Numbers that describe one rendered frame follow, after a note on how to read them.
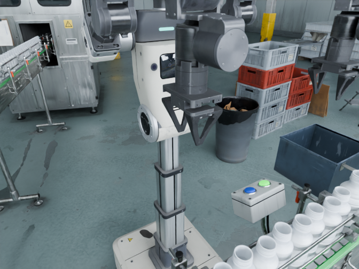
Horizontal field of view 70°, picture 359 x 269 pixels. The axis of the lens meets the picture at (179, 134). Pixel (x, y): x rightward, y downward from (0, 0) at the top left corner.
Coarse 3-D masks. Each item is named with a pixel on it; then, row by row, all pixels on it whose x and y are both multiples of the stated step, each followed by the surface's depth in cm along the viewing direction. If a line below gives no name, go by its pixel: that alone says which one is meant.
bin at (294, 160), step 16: (304, 128) 146; (320, 128) 150; (288, 144) 134; (304, 144) 154; (320, 144) 152; (336, 144) 144; (352, 144) 136; (288, 160) 137; (304, 160) 128; (320, 160) 121; (336, 160) 146; (352, 160) 122; (288, 176) 139; (304, 176) 131; (320, 176) 123; (336, 176) 120; (320, 192) 125
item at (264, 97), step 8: (240, 88) 322; (248, 88) 312; (256, 88) 302; (272, 88) 306; (280, 88) 319; (288, 88) 331; (248, 96) 316; (256, 96) 307; (264, 96) 303; (272, 96) 315; (280, 96) 326; (264, 104) 309
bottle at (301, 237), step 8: (296, 216) 59; (304, 216) 59; (296, 224) 57; (304, 224) 60; (312, 224) 57; (296, 232) 58; (304, 232) 57; (296, 240) 58; (304, 240) 57; (312, 240) 58; (296, 248) 58; (304, 248) 58; (304, 256) 59; (296, 264) 60
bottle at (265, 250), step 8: (264, 240) 54; (272, 240) 53; (256, 248) 53; (264, 248) 51; (272, 248) 53; (256, 256) 53; (264, 256) 52; (272, 256) 52; (256, 264) 53; (264, 264) 52; (272, 264) 52
